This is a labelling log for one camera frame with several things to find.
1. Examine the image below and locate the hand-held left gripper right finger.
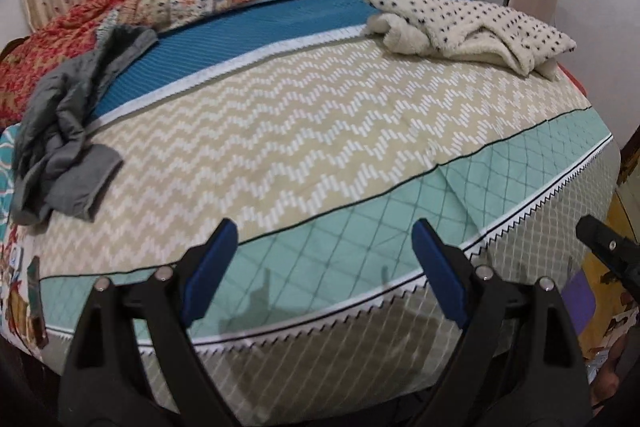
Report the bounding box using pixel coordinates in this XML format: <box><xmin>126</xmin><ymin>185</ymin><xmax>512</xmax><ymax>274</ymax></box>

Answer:
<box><xmin>411</xmin><ymin>218</ymin><xmax>593</xmax><ymax>427</ymax></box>

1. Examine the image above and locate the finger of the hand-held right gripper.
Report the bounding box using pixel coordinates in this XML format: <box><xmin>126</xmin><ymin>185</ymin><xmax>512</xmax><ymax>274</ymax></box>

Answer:
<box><xmin>575</xmin><ymin>214</ymin><xmax>640</xmax><ymax>303</ymax></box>

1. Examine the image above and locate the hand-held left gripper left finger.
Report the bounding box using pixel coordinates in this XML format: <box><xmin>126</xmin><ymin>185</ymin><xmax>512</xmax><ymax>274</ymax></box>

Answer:
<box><xmin>59</xmin><ymin>218</ymin><xmax>239</xmax><ymax>427</ymax></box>

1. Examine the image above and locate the white dotted fleece garment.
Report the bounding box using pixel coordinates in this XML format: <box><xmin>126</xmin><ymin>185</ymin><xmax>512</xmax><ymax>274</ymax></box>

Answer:
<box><xmin>362</xmin><ymin>0</ymin><xmax>577</xmax><ymax>81</ymax></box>

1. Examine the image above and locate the colourful cartoon floor mat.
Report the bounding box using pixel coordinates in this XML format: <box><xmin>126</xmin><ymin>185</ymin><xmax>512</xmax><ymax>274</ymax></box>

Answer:
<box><xmin>560</xmin><ymin>187</ymin><xmax>640</xmax><ymax>358</ymax></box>

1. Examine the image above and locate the bed mattress with zigzag sheet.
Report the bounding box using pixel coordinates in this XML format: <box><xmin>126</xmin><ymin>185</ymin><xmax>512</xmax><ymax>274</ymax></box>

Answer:
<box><xmin>39</xmin><ymin>0</ymin><xmax>621</xmax><ymax>427</ymax></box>

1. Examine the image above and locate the cartoon printed sheet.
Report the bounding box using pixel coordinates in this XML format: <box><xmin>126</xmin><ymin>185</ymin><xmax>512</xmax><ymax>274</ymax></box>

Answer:
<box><xmin>0</xmin><ymin>124</ymin><xmax>51</xmax><ymax>348</ymax></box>

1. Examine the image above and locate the grey garment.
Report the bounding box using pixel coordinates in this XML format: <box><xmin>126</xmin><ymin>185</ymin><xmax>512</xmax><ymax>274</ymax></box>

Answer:
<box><xmin>11</xmin><ymin>26</ymin><xmax>160</xmax><ymax>225</ymax></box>

